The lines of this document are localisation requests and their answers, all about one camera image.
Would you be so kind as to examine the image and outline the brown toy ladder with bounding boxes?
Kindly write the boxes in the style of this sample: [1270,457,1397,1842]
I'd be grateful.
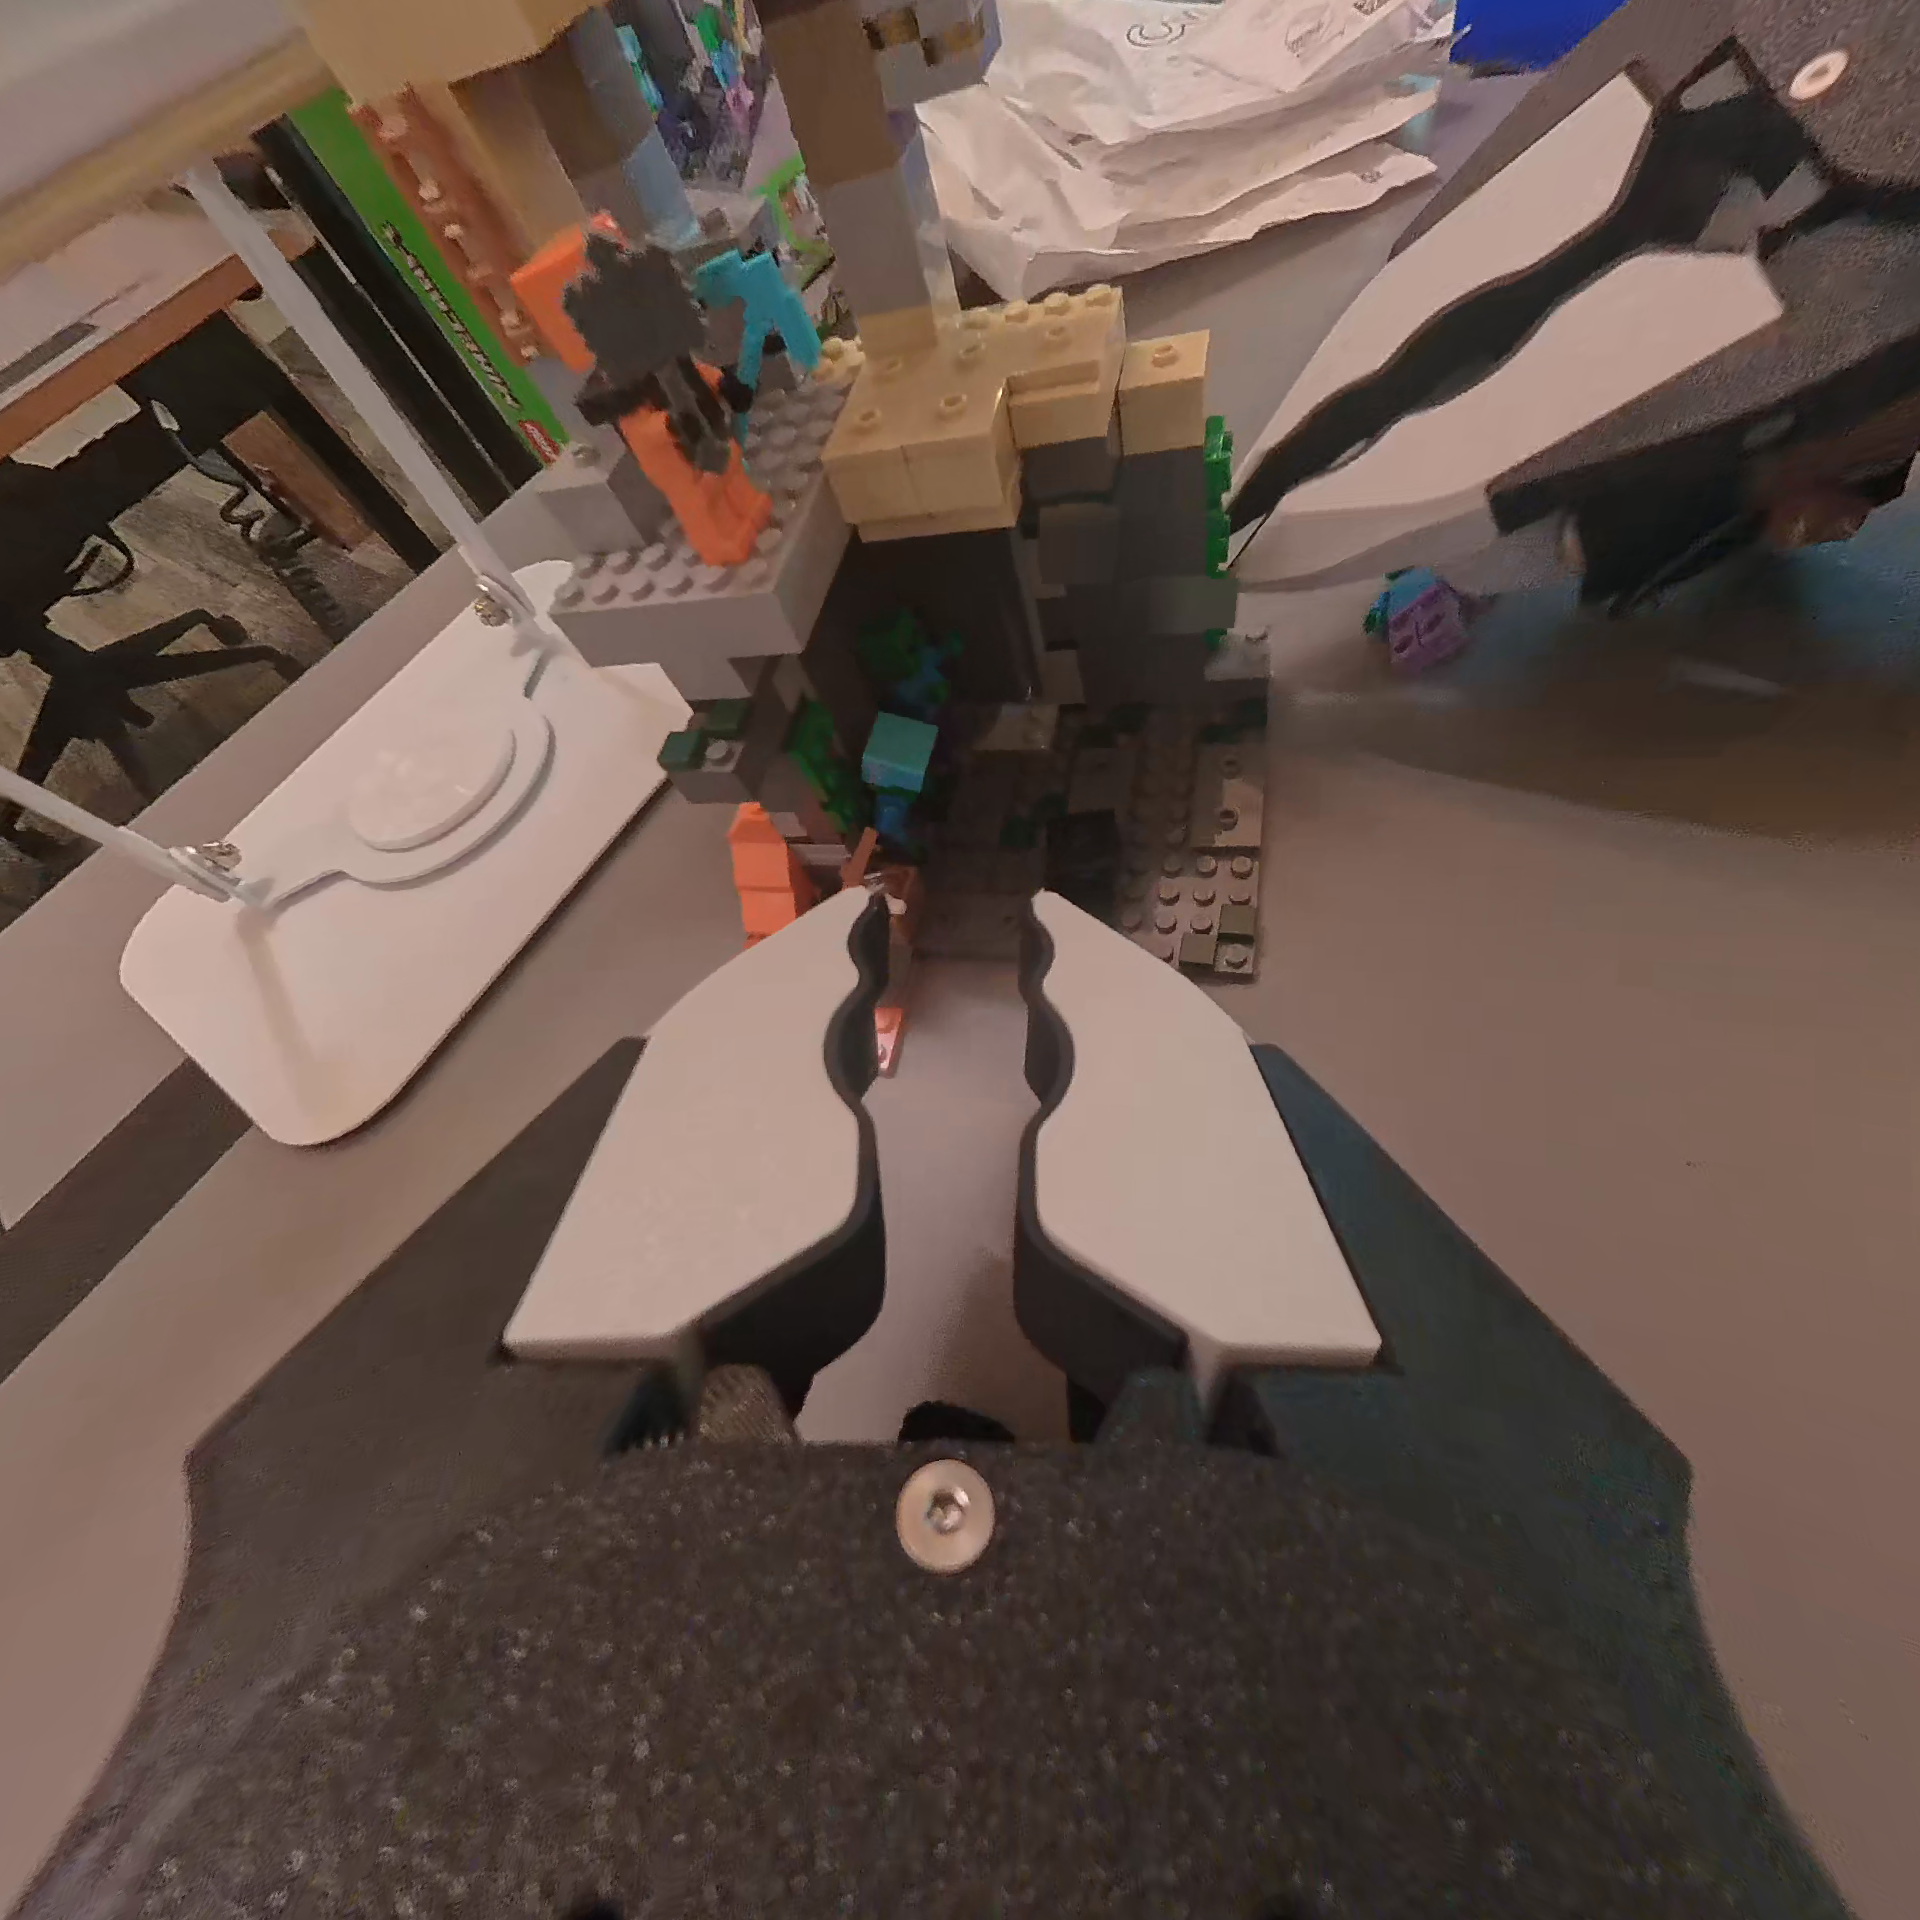
[357,79,543,359]

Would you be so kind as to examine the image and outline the black office chair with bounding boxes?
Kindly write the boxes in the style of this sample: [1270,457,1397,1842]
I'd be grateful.
[0,400,307,849]

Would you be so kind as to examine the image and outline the pile of white plastic bags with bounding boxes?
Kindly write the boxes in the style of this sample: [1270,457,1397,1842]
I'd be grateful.
[916,0,1459,303]

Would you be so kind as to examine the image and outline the teal toy figure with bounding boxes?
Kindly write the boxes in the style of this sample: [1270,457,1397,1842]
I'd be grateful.
[866,710,944,844]

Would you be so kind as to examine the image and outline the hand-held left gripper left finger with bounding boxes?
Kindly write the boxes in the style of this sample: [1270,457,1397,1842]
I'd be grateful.
[504,883,890,1365]

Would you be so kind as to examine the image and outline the wooden table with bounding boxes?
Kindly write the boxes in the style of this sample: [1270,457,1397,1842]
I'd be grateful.
[0,43,421,565]

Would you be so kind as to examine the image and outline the green zombie toy figure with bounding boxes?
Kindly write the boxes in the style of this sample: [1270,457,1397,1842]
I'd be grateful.
[859,605,966,710]

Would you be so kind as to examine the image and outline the grey desk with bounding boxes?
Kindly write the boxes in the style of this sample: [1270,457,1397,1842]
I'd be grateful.
[0,57,1920,1920]

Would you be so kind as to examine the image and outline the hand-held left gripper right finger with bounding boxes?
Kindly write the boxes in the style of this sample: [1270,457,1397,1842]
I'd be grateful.
[1015,893,1382,1439]

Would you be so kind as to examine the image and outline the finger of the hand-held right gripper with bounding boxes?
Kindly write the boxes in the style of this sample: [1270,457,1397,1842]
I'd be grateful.
[1218,76,1655,565]
[1232,245,1788,589]

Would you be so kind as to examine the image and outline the grey toy sword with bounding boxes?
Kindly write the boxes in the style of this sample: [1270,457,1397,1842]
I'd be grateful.
[564,231,752,449]

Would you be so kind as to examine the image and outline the cyan toy pickaxe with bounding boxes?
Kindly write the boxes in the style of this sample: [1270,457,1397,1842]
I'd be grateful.
[692,245,827,400]

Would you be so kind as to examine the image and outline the purple toy figure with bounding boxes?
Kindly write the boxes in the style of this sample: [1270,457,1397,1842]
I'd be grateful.
[1360,565,1486,673]

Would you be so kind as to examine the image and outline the toy brick cave model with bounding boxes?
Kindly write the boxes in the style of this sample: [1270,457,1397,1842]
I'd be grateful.
[294,0,1280,1075]

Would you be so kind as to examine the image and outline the orange toy minifigure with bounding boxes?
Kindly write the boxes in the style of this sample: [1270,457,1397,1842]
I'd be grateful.
[506,217,772,565]

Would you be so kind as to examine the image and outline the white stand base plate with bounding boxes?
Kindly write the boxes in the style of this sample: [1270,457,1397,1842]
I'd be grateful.
[0,162,692,1155]

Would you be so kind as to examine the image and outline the blue bin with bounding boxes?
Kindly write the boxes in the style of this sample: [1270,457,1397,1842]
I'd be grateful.
[1445,0,1579,67]

